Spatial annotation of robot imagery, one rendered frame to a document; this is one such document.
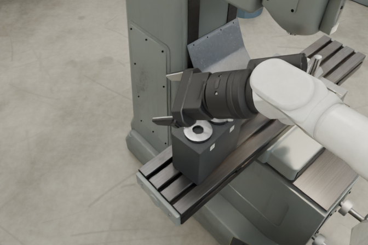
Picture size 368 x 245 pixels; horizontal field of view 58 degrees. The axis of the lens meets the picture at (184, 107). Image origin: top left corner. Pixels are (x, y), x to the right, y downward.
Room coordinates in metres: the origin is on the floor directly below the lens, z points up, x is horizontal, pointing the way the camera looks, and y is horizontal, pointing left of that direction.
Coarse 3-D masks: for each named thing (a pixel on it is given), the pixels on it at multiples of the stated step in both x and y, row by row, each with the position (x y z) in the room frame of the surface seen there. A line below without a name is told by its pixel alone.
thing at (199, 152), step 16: (192, 128) 0.66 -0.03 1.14; (208, 128) 0.65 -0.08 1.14; (224, 128) 0.66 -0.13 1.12; (176, 144) 0.63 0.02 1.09; (192, 144) 0.60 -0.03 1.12; (208, 144) 0.60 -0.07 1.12; (224, 144) 0.66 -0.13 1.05; (176, 160) 0.63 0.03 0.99; (192, 160) 0.58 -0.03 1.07; (208, 160) 0.60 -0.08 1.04; (192, 176) 0.58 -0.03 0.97
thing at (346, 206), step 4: (348, 200) 0.65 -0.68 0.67; (340, 204) 0.64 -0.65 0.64; (344, 204) 0.63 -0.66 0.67; (348, 204) 0.63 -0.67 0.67; (352, 204) 0.63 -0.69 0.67; (340, 208) 0.62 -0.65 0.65; (344, 208) 0.62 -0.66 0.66; (348, 208) 0.61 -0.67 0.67; (340, 212) 0.61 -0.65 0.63; (344, 212) 0.61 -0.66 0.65; (348, 212) 0.61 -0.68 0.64; (352, 212) 0.61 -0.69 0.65; (356, 212) 0.61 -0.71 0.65; (356, 216) 0.59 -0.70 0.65; (360, 216) 0.59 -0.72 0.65; (360, 220) 0.57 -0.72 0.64
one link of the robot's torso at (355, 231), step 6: (360, 222) 0.28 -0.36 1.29; (366, 222) 0.26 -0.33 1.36; (354, 228) 0.27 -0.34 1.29; (360, 228) 0.26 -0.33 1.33; (366, 228) 0.24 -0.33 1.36; (354, 234) 0.26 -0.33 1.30; (360, 234) 0.24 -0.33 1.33; (366, 234) 0.23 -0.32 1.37; (354, 240) 0.24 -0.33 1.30; (360, 240) 0.23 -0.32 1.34; (366, 240) 0.22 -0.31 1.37
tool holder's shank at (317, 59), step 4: (316, 56) 0.84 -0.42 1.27; (320, 56) 0.84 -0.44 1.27; (316, 60) 0.83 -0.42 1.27; (320, 60) 0.83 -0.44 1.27; (312, 64) 0.83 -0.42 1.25; (316, 64) 0.83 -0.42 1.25; (312, 68) 0.83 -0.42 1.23; (316, 68) 0.82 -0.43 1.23; (308, 72) 0.84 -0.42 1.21; (312, 72) 0.83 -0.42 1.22; (316, 72) 0.83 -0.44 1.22
